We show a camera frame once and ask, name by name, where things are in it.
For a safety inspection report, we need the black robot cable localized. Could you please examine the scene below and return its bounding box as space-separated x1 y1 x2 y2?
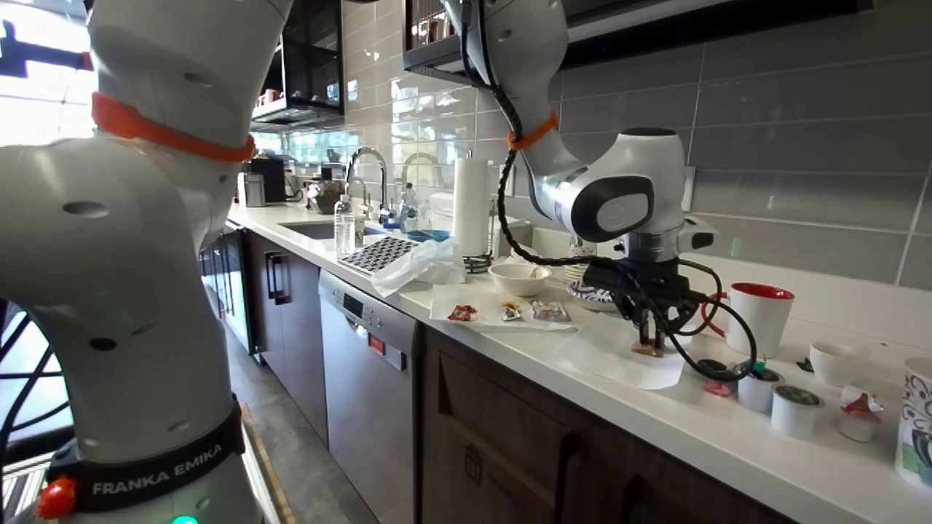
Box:
459 0 763 385

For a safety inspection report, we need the small brown tissue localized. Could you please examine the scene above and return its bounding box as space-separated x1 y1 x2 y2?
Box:
633 341 665 359

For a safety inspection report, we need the white creamer cup dark lid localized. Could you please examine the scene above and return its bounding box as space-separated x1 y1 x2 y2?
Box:
769 385 821 437

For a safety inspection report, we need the paper towel roll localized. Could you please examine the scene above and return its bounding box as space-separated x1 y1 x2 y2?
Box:
456 157 493 257

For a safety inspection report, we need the checkerboard calibration board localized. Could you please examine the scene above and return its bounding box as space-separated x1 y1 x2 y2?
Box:
345 235 416 276

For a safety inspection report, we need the large white paper napkin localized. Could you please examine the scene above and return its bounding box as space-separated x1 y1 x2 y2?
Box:
560 322 684 389

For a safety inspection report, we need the stainless steel dishwasher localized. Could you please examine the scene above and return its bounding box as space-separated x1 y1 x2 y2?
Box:
319 274 416 524

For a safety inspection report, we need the white mug red handle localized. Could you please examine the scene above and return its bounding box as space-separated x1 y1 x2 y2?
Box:
702 282 795 360

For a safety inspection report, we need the white bowl with food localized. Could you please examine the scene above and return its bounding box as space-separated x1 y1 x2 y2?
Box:
491 260 552 296

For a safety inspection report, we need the white napkin with sauce packets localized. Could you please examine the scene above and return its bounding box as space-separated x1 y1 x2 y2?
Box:
428 286 574 328

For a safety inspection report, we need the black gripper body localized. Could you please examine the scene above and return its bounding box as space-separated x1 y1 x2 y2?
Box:
582 260 702 328

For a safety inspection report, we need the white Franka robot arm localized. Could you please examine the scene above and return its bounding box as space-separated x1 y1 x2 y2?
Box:
0 0 715 524

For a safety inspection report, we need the torn red creamer cup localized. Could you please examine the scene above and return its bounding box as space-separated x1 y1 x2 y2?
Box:
840 385 882 443

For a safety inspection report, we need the open white creamer cup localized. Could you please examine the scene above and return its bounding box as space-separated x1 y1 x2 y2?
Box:
811 343 859 387

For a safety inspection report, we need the patterned paper cup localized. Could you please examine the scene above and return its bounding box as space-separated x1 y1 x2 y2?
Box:
894 359 932 490

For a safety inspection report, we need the white creamer cup green lid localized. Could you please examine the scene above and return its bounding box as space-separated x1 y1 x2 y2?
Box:
738 360 782 414

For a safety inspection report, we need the chrome sink faucet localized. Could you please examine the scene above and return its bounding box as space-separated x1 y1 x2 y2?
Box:
351 145 390 206

